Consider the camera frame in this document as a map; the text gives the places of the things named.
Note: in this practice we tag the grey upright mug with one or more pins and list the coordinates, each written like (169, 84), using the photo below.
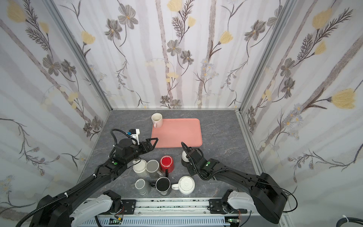
(153, 169)

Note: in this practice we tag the dark mug white base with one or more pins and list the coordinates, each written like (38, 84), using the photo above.
(184, 160)

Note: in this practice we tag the small grey mug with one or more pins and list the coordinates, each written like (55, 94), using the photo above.
(142, 187)

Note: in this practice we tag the pale pink mug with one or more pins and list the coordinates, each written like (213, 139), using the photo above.
(157, 120)

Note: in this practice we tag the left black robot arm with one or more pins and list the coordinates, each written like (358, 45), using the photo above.
(56, 211)

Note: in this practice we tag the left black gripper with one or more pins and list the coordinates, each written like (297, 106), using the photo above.
(150, 148)

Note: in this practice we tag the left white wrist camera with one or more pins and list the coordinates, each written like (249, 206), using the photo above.
(134, 134)

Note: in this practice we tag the white perforated cable duct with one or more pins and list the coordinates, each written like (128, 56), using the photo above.
(165, 222)

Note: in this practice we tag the aluminium mounting rail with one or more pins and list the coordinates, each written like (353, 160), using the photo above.
(234, 204)

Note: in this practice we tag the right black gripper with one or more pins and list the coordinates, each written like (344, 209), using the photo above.
(193, 158)

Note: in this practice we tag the red mug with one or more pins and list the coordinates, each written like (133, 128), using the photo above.
(167, 165)

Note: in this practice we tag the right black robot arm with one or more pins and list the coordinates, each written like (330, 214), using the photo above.
(268, 197)

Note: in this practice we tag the white ribbed upside-down mug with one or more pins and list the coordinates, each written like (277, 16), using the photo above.
(185, 185)

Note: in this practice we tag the cream upside-down mug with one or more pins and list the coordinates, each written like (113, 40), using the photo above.
(139, 167)

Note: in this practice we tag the pink rectangular tray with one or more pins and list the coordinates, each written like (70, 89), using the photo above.
(175, 131)

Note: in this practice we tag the black interior steel mug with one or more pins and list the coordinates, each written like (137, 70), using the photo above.
(162, 185)

